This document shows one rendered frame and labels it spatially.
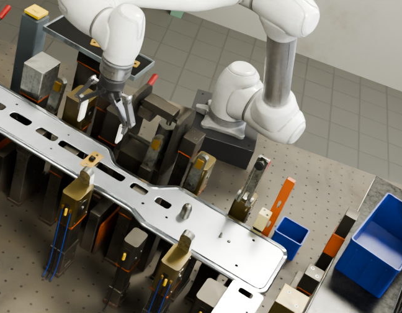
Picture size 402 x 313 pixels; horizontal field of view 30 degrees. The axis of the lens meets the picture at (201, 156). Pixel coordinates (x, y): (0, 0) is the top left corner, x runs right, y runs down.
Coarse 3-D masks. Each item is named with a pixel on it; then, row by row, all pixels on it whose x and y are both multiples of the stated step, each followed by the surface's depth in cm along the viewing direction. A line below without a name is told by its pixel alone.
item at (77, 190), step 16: (64, 192) 210; (80, 192) 212; (64, 208) 213; (80, 208) 214; (64, 224) 216; (80, 224) 224; (64, 240) 219; (48, 256) 228; (64, 256) 225; (48, 272) 231
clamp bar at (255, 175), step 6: (258, 156) 220; (264, 156) 221; (258, 162) 218; (264, 162) 221; (252, 168) 222; (258, 168) 218; (264, 168) 221; (252, 174) 224; (258, 174) 223; (252, 180) 225; (258, 180) 223; (246, 186) 226; (252, 186) 226; (252, 192) 225; (240, 198) 228; (246, 204) 228
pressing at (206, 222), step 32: (0, 96) 240; (0, 128) 229; (32, 128) 233; (64, 128) 238; (64, 160) 226; (128, 192) 224; (160, 192) 228; (160, 224) 218; (192, 224) 222; (224, 224) 226; (192, 256) 214; (224, 256) 216; (256, 256) 220; (256, 288) 210
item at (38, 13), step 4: (28, 8) 254; (32, 8) 255; (36, 8) 256; (40, 8) 256; (28, 12) 253; (32, 12) 253; (36, 12) 253; (40, 12) 254; (44, 12) 255; (32, 16) 253; (36, 16) 252; (40, 16) 253
